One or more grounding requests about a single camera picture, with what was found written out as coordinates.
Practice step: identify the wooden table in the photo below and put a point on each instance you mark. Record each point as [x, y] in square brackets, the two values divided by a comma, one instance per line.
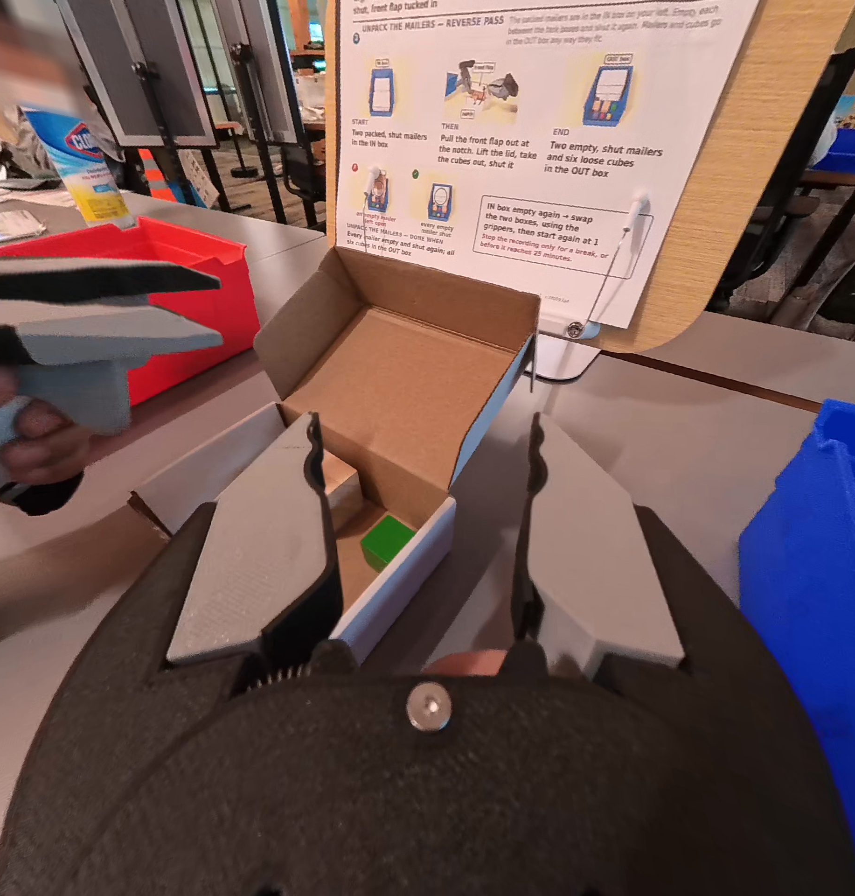
[840, 180]

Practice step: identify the printed instruction sheet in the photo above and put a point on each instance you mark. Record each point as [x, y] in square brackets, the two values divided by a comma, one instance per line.
[539, 189]

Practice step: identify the blue plastic bin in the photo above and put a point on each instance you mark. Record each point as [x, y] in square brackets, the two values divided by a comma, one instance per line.
[812, 595]

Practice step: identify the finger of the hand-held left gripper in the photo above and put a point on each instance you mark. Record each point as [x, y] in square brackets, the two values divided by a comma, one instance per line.
[119, 336]
[84, 267]

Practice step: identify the orange striped cone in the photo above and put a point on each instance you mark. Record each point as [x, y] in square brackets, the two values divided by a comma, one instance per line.
[153, 175]

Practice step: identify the framed monitor on stand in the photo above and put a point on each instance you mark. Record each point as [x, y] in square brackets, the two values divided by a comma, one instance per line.
[266, 70]
[154, 77]

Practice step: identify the white cardboard mailer box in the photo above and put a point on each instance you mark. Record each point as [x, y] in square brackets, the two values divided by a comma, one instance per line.
[399, 378]

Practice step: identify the instruction sheet on stand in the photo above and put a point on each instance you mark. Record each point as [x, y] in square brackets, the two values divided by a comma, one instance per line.
[749, 175]

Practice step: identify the red plastic bin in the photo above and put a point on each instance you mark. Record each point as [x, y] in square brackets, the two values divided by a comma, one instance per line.
[203, 315]

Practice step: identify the large wooden cube blue face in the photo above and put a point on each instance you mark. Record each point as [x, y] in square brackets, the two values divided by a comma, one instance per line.
[343, 483]

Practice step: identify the printed desk sheet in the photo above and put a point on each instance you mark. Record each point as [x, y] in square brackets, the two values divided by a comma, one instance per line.
[7, 225]

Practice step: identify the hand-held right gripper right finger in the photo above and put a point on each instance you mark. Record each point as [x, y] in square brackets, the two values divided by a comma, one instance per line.
[595, 560]

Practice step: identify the white wipes canister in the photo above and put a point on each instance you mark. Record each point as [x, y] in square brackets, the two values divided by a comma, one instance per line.
[91, 175]

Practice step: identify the black office chair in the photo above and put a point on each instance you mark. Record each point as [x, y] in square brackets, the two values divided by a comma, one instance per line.
[784, 175]

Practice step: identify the green wooden cube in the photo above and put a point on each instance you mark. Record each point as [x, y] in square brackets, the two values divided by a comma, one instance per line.
[385, 542]

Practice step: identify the small blue bin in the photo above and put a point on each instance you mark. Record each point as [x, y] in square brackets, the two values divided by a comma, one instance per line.
[847, 150]

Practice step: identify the person's left hand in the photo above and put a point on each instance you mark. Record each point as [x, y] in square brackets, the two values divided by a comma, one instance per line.
[49, 448]

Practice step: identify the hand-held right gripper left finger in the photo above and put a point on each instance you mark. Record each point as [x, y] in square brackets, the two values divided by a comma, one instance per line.
[259, 560]

